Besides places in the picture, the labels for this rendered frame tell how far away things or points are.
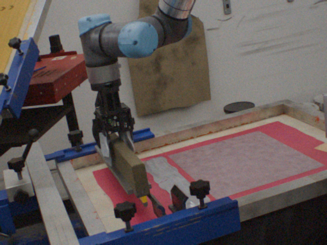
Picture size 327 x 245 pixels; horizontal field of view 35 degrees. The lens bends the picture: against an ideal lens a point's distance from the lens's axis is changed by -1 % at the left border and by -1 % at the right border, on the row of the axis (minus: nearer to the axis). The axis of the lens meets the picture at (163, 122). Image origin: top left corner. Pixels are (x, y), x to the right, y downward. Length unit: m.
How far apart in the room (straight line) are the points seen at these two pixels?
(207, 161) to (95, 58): 0.46
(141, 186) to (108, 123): 0.18
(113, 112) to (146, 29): 0.22
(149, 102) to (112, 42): 2.26
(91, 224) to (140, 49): 0.39
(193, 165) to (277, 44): 2.41
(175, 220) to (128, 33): 0.39
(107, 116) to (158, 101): 2.18
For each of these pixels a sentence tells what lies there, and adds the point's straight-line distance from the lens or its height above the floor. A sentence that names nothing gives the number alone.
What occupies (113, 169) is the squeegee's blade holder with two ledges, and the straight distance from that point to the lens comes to 1.29.
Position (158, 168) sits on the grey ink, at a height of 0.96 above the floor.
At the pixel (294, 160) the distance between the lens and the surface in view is 1.41.
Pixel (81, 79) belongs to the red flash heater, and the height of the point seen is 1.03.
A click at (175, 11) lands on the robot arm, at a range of 1.17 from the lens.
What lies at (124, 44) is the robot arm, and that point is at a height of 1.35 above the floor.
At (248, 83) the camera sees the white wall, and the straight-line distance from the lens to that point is 3.71.
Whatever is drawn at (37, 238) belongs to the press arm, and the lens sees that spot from 1.33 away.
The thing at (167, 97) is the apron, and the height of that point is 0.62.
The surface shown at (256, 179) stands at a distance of 1.32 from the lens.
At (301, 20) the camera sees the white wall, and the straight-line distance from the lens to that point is 3.86.
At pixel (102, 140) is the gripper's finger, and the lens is 1.28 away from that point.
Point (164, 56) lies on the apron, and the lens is 3.38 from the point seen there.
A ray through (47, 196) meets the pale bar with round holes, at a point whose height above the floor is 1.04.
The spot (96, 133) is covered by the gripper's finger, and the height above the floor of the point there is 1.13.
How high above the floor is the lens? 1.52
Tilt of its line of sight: 18 degrees down
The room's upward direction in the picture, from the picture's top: 9 degrees counter-clockwise
